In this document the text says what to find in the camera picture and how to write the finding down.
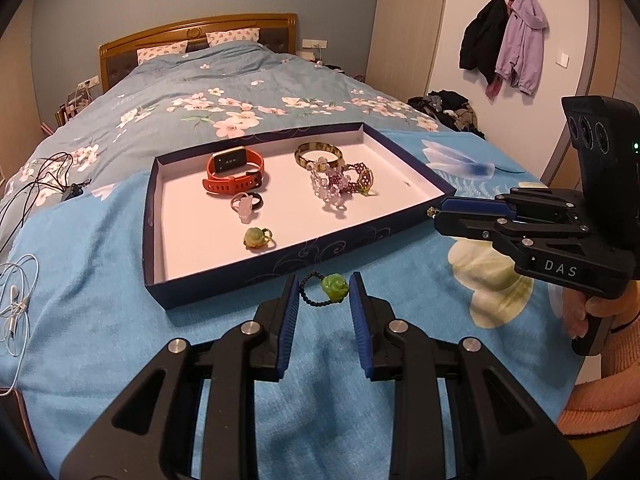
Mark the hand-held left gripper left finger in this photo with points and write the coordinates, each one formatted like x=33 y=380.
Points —
x=287 y=320

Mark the dark clothes pile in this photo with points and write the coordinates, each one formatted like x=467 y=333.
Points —
x=450 y=110

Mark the person's yellow clothing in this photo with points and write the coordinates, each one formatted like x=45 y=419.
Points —
x=600 y=455

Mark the spotted pillow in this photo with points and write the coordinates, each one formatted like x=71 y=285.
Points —
x=232 y=36
x=160 y=53

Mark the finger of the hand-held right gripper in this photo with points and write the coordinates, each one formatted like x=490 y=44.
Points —
x=470 y=204
x=470 y=225

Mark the blue floral duvet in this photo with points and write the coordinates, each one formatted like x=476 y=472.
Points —
x=250 y=85

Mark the purple hanging jacket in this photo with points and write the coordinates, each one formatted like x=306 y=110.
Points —
x=522 y=45

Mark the small white wall switch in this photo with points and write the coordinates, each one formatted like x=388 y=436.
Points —
x=563 y=59

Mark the person's right forearm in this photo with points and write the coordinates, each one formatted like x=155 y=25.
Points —
x=610 y=400

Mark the amber bangle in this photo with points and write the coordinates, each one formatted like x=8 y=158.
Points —
x=320 y=146

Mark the dark blue box lid tray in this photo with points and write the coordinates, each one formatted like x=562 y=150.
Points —
x=200 y=240

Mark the person's right hand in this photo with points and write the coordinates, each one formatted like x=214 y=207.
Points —
x=575 y=320

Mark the cluttered bedside table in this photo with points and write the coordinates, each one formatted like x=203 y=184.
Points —
x=75 y=107

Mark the wooden headboard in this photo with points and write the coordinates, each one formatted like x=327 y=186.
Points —
x=115 y=60

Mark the white wall switch panel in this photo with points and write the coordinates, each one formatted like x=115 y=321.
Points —
x=315 y=43

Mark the orange smartwatch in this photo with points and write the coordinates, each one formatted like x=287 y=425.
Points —
x=253 y=160

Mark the blue flower print blanket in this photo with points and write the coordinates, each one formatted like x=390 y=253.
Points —
x=100 y=285

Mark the red hanging scarf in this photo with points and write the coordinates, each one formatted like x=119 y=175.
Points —
x=494 y=87

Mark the black hanging jacket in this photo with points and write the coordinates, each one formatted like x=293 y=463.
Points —
x=482 y=40

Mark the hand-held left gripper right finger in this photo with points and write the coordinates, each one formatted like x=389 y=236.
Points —
x=361 y=320

